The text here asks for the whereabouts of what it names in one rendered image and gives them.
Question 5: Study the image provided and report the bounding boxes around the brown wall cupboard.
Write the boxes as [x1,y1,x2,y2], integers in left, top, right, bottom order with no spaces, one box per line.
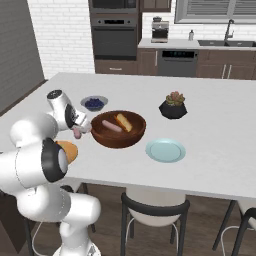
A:
[139,0,173,13]

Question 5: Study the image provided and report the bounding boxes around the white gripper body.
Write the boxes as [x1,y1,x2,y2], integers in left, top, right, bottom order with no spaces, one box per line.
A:
[73,112,93,135]

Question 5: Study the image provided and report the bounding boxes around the silver coffee machine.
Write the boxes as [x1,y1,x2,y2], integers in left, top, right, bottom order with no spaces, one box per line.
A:
[150,15,170,44]

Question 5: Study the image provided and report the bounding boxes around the brown wooden bowl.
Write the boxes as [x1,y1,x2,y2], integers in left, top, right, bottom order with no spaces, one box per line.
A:
[90,110,147,150]

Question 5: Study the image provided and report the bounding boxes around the succulent in black pot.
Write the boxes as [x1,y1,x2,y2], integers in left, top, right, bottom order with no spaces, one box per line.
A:
[158,90,189,120]

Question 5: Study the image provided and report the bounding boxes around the dark dishwasher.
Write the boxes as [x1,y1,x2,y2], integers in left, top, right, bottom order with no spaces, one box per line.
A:
[156,48,200,78]

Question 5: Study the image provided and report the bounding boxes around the dark microwave oven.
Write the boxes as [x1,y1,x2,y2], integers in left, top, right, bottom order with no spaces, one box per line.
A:
[88,0,140,15]

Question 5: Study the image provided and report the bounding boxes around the light blue plate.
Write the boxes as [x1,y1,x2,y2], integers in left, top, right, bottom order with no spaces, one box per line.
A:
[144,137,187,164]

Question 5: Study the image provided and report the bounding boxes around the dark wall oven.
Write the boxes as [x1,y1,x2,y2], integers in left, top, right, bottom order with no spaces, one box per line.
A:
[90,13,140,62]

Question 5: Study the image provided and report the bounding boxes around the window with grey blinds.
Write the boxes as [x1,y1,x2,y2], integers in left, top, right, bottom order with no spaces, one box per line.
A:
[173,0,256,25]

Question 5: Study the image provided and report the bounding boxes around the brown base cupboards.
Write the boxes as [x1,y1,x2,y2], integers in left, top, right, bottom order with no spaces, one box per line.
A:
[94,47,256,81]

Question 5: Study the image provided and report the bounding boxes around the yellow bun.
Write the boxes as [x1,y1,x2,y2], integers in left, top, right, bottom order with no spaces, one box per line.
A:
[114,113,134,133]

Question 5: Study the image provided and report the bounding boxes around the dark sink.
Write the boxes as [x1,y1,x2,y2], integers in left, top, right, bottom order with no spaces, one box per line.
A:
[197,39,256,48]

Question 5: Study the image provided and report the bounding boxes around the bowl of blueberries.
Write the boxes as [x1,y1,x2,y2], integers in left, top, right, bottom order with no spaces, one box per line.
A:
[79,95,110,113]

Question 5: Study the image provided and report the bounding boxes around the dark tap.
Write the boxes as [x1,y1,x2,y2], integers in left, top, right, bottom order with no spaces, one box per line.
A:
[223,18,236,42]

